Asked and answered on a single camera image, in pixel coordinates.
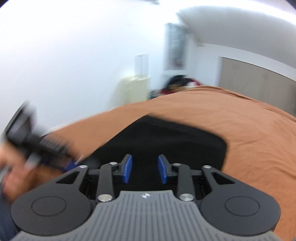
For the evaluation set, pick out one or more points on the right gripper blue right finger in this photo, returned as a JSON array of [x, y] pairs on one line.
[[177, 176]]

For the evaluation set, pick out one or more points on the grey built-in wardrobe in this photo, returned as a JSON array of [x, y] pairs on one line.
[[258, 83]]

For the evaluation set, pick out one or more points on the window curtain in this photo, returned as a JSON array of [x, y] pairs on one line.
[[176, 44]]

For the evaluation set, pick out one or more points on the pile of clothes on floor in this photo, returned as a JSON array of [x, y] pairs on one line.
[[175, 84]]

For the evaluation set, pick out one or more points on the brown bed cover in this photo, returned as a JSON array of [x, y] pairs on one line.
[[259, 136]]

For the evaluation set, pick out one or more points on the person's left hand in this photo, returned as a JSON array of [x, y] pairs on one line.
[[22, 178]]

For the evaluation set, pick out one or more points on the cream suitcase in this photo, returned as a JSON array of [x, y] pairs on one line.
[[133, 88]]

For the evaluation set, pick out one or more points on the black sweatpants with white drawstring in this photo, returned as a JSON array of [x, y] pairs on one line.
[[146, 139]]

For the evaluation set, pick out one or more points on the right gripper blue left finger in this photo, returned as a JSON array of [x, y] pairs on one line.
[[111, 174]]

